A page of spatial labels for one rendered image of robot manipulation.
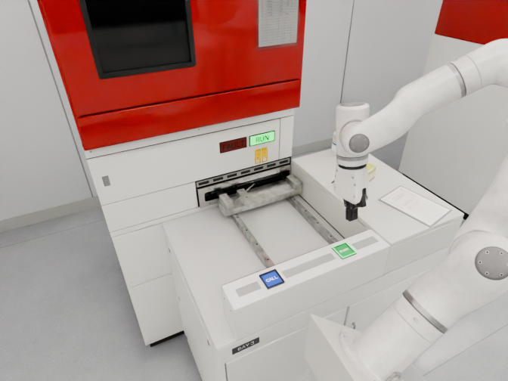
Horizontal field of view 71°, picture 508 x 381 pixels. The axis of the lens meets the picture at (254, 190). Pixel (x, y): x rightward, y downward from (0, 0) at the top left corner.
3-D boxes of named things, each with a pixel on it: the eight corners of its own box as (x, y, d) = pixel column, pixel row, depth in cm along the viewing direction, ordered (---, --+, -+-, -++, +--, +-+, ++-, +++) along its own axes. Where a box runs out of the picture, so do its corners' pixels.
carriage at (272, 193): (218, 206, 151) (217, 201, 149) (292, 184, 164) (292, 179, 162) (224, 217, 145) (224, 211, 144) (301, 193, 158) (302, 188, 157)
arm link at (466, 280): (441, 325, 88) (516, 256, 84) (453, 349, 71) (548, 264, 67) (401, 289, 92) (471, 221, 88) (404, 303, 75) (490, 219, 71)
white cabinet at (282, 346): (184, 339, 194) (161, 224, 148) (330, 278, 229) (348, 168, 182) (230, 467, 147) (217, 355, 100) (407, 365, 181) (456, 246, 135)
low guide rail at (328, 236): (278, 192, 165) (279, 186, 163) (282, 190, 166) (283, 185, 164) (347, 263, 128) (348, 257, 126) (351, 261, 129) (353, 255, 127)
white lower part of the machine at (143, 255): (124, 266, 239) (91, 159, 193) (236, 230, 268) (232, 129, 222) (147, 356, 187) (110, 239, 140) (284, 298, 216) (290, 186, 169)
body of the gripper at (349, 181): (329, 158, 100) (329, 194, 105) (353, 168, 92) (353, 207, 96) (351, 153, 103) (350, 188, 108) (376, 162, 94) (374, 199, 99)
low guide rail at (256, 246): (224, 208, 155) (224, 202, 154) (228, 206, 156) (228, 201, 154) (282, 289, 118) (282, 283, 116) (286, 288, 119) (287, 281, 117)
